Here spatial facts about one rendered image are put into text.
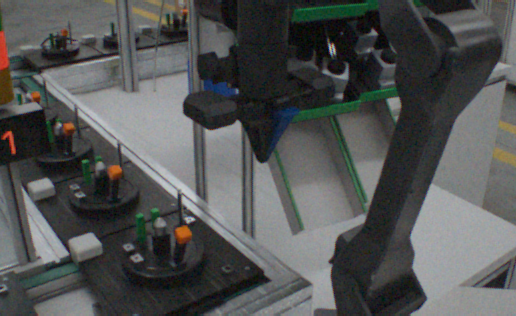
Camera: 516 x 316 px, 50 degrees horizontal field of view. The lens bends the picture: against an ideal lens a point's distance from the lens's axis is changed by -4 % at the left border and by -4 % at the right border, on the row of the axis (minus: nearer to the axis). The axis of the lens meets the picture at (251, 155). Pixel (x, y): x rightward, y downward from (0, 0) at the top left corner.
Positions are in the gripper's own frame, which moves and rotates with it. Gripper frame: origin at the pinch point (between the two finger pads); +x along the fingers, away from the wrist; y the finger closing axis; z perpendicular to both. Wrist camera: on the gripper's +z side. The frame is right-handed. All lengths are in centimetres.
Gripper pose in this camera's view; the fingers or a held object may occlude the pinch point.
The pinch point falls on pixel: (262, 136)
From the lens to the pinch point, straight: 70.4
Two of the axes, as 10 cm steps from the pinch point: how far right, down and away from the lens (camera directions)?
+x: 0.0, 9.0, 4.4
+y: -8.1, 2.6, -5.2
